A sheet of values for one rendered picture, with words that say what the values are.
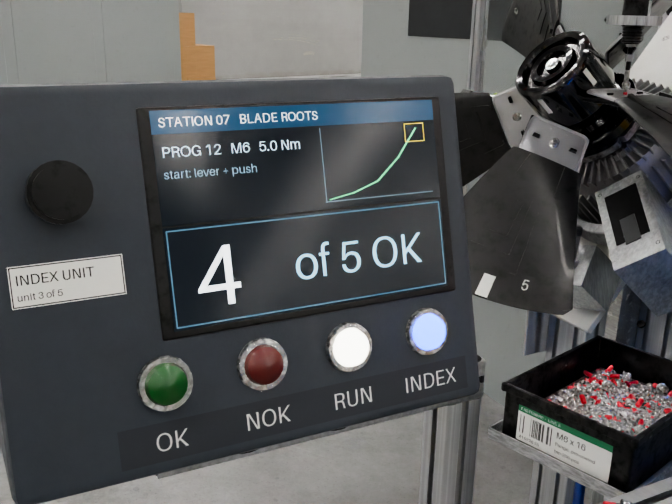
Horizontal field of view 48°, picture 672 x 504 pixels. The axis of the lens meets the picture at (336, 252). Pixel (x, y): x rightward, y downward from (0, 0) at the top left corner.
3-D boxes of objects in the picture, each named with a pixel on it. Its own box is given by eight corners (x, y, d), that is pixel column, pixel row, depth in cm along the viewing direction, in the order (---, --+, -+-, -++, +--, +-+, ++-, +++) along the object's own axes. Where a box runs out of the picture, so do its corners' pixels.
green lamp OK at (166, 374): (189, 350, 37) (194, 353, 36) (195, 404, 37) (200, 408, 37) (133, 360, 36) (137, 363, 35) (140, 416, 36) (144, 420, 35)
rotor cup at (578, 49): (568, 87, 124) (525, 33, 117) (653, 72, 112) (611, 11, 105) (538, 160, 119) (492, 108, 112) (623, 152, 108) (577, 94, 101)
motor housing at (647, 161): (551, 215, 133) (509, 172, 126) (625, 110, 134) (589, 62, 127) (658, 252, 114) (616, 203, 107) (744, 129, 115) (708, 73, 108)
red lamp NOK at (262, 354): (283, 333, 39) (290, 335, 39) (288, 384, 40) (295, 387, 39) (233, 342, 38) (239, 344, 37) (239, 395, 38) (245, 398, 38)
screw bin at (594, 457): (591, 381, 105) (598, 334, 103) (716, 430, 93) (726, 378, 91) (495, 435, 91) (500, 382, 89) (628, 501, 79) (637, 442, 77)
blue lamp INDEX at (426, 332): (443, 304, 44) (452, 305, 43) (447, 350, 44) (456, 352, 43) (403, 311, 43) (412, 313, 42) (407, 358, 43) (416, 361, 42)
